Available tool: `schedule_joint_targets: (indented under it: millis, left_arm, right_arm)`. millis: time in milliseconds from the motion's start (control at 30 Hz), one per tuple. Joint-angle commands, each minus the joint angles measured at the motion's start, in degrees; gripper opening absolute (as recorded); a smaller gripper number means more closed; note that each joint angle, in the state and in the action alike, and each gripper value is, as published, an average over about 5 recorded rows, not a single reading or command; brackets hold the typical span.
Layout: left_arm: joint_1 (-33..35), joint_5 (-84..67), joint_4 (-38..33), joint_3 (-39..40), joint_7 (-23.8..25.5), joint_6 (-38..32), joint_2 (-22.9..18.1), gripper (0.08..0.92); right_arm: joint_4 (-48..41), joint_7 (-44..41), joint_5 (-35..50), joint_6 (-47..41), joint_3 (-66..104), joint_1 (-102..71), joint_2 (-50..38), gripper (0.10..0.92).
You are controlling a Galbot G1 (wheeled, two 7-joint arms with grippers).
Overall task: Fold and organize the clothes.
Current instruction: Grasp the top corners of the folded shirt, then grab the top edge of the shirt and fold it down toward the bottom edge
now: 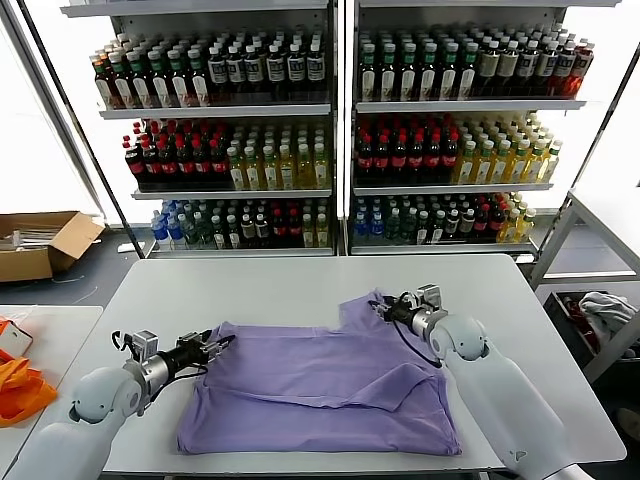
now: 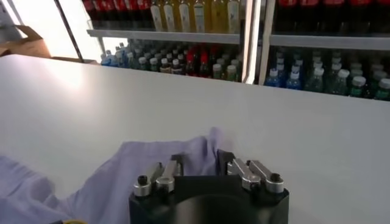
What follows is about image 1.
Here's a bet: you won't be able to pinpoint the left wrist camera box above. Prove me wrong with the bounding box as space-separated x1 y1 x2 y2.
127 329 161 361

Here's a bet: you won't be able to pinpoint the red drink bottle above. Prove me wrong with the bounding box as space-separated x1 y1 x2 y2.
569 42 596 99

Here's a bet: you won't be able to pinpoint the cola bottle red cap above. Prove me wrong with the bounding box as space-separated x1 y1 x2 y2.
124 140 146 185
192 138 211 184
372 134 391 181
142 140 162 184
440 132 459 181
473 203 491 244
488 203 505 244
270 208 288 249
209 138 229 184
406 133 425 181
423 132 442 181
158 139 179 184
286 208 303 249
389 133 408 181
175 139 195 184
355 134 375 181

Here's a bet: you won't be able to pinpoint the orange cloth bag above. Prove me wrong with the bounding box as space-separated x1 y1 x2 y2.
0 349 59 429

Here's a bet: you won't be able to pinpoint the grey metal frame table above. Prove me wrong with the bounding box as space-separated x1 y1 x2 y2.
528 188 640 384

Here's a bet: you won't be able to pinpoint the dark tea bottle green cap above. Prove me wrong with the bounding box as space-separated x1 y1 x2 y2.
187 47 212 107
439 42 460 100
459 42 480 99
358 43 379 101
108 51 133 109
167 48 192 108
398 43 419 101
378 43 400 101
418 42 440 101
146 48 172 108
127 49 152 109

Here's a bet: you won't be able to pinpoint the grey diagonal frame beam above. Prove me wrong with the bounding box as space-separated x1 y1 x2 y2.
0 0 107 224

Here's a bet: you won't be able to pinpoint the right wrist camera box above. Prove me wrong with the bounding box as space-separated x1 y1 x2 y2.
417 283 445 311

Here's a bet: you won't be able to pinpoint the dark bottle blue label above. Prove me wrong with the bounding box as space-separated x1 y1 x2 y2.
553 41 576 97

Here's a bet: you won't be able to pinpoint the black diagonal frame pole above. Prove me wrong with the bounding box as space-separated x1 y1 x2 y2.
529 54 640 261
19 0 141 254

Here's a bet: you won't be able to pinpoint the dark bottle grey label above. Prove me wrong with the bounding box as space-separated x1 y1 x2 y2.
265 43 287 105
305 42 327 105
517 40 540 97
537 40 560 97
285 43 307 105
244 43 266 105
225 44 248 105
206 45 229 105

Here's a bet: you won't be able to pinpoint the black storage crate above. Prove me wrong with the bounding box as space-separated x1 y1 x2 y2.
542 289 640 369

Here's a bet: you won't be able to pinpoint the red packaged item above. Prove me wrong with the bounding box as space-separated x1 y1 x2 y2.
563 296 597 347

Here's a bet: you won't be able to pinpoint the metal shelf unit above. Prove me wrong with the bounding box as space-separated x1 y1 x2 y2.
349 0 591 257
59 0 335 259

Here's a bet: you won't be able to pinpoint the purple t-shirt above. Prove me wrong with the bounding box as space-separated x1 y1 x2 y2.
175 287 464 457

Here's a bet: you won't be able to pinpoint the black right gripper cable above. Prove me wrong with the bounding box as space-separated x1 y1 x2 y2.
392 319 445 370

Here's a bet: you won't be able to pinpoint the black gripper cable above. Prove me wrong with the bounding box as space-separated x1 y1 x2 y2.
169 363 210 384
392 319 445 370

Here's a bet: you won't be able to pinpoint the green clear bottle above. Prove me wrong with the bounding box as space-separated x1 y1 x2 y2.
385 207 403 245
181 213 199 248
400 207 418 245

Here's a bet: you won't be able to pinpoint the grey white crumpled cloth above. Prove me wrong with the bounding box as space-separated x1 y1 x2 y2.
577 291 639 341

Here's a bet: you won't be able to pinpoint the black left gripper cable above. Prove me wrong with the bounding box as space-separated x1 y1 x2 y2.
169 363 210 384

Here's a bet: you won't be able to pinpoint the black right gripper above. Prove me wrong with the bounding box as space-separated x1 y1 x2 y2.
368 293 420 331

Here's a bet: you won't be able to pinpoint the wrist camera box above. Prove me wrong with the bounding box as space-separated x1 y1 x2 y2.
417 283 445 311
127 329 161 361

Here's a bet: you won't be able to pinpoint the red tea bottle white label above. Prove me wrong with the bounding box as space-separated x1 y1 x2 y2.
91 54 115 110

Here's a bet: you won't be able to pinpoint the small white orange box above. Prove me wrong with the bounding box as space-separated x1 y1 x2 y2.
0 315 35 357

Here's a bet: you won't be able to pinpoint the dark bottle beige label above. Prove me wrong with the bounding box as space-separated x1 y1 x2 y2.
478 40 501 98
498 40 521 98

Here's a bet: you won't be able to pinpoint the open cardboard box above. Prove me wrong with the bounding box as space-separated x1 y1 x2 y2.
0 210 106 284

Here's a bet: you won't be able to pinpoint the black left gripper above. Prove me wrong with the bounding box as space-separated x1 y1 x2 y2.
168 329 236 374

